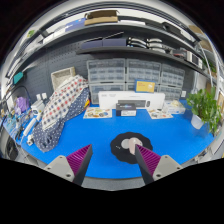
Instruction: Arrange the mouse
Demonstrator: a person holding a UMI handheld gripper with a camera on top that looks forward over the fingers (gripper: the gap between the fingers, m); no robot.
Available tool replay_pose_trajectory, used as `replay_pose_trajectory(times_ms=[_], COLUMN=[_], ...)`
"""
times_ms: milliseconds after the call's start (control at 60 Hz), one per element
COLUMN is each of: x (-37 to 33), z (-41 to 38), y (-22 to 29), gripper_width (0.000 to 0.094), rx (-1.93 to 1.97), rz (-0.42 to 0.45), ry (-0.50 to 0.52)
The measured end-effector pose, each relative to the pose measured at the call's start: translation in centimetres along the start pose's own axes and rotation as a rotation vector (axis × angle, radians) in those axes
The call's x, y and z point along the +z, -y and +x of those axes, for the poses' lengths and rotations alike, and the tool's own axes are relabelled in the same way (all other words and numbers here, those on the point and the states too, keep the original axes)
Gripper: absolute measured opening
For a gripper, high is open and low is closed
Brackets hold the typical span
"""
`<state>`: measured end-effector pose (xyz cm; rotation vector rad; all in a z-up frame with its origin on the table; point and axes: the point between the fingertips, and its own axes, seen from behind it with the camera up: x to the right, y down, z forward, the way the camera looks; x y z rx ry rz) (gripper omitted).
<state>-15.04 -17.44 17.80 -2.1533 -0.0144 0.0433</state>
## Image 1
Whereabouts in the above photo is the red blue checkered cloth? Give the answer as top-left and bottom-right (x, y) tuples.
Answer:
(41, 74), (89, 131)

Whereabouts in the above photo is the teal plastic item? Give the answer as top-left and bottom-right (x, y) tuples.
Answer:
(12, 71), (25, 85)

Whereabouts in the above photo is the white woven basket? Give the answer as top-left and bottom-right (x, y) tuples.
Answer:
(50, 66), (77, 91)

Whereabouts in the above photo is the large colourful sticker sheet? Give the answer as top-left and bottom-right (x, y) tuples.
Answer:
(83, 107), (113, 119)

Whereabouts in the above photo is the small black box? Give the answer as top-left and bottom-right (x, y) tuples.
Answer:
(115, 102), (138, 117)

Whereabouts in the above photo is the purple plastic item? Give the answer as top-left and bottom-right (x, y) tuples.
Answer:
(15, 96), (30, 113)

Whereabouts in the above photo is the long white keyboard box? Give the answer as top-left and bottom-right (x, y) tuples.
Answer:
(98, 91), (166, 110)

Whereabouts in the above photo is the clear plastic packet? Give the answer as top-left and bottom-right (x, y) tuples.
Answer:
(163, 99), (186, 115)

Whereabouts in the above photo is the navy polka dot cloth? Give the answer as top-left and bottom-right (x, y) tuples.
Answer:
(32, 87), (91, 153)

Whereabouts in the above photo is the potted green plant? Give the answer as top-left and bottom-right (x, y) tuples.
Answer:
(186, 87), (223, 134)

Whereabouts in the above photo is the small colourful sticker sheet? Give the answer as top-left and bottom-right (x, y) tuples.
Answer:
(146, 109), (174, 120)

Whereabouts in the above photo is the black cartoon-eyed mouse pad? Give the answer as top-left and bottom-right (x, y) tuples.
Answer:
(110, 131), (154, 165)

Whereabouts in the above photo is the yellow and blue box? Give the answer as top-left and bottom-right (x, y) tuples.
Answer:
(134, 79), (157, 93)

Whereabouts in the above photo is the grey wall pegboard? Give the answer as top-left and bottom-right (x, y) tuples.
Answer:
(23, 49), (198, 104)

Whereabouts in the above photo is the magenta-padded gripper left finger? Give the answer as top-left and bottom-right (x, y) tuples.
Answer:
(44, 143), (94, 187)

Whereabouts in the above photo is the pink beige computer mouse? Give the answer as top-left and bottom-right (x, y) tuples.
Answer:
(128, 137), (145, 156)

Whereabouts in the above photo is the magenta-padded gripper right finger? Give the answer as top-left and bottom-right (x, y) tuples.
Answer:
(134, 144), (183, 185)

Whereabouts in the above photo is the grey large-drawer cabinet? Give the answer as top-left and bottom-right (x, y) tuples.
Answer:
(89, 82), (127, 105)
(159, 84), (183, 102)
(125, 82), (161, 93)

